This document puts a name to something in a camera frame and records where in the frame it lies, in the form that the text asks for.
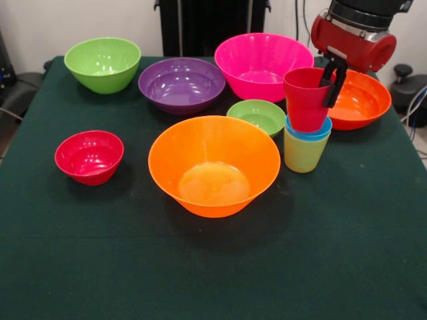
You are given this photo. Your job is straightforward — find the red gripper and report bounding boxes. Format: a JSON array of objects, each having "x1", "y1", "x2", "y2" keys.
[{"x1": 310, "y1": 12, "x2": 398, "y2": 109}]

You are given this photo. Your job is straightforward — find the red cup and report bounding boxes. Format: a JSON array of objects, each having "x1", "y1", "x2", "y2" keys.
[{"x1": 284, "y1": 67, "x2": 337, "y2": 133}]

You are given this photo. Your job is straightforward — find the blue cup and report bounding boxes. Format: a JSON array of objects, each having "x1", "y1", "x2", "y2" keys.
[{"x1": 285, "y1": 116, "x2": 333, "y2": 141}]

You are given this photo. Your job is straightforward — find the small red bowl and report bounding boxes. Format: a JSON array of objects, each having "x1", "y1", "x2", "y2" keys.
[{"x1": 54, "y1": 130, "x2": 125, "y2": 187}]

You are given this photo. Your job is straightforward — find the red-orange bowl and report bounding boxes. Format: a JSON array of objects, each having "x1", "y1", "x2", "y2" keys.
[{"x1": 326, "y1": 69, "x2": 392, "y2": 131}]

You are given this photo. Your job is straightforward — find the pink bowl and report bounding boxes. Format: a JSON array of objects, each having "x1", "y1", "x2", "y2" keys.
[{"x1": 214, "y1": 32, "x2": 315, "y2": 103}]

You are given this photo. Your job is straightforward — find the yellow cup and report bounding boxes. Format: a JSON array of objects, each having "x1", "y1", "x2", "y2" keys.
[{"x1": 284, "y1": 128, "x2": 331, "y2": 173}]

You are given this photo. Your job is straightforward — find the small green bowl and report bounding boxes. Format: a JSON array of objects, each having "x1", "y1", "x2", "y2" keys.
[{"x1": 226, "y1": 99, "x2": 287, "y2": 139}]

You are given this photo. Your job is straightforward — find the black equipment with knob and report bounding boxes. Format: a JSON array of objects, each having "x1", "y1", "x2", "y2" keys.
[{"x1": 390, "y1": 63, "x2": 427, "y2": 116}]

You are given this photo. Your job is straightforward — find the large orange bowl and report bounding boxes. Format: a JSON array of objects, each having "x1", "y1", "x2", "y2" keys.
[{"x1": 147, "y1": 115, "x2": 281, "y2": 219}]

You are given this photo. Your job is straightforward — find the purple bowl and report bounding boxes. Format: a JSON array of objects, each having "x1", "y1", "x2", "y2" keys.
[{"x1": 137, "y1": 57, "x2": 226, "y2": 117}]

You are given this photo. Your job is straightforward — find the large green bowl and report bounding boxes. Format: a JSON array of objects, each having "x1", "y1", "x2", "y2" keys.
[{"x1": 63, "y1": 37, "x2": 142, "y2": 95}]

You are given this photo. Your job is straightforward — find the dark green tablecloth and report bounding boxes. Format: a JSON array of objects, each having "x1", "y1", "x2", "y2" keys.
[{"x1": 0, "y1": 55, "x2": 427, "y2": 320}]

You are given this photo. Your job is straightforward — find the black electronics box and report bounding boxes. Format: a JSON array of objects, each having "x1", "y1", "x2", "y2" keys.
[{"x1": 0, "y1": 28, "x2": 17, "y2": 99}]

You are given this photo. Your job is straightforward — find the white cable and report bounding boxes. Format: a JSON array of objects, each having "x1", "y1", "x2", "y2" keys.
[{"x1": 400, "y1": 85, "x2": 427, "y2": 123}]

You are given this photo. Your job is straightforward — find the grey cable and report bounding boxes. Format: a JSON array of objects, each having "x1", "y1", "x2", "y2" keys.
[{"x1": 0, "y1": 106, "x2": 24, "y2": 123}]

